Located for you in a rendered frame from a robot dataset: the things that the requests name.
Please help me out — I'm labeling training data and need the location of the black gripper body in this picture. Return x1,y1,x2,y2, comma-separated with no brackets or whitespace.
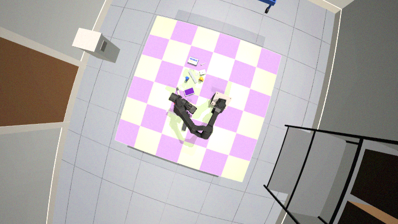
187,104,197,114

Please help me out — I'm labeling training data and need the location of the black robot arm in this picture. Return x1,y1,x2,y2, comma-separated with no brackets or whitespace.
169,93,226,140

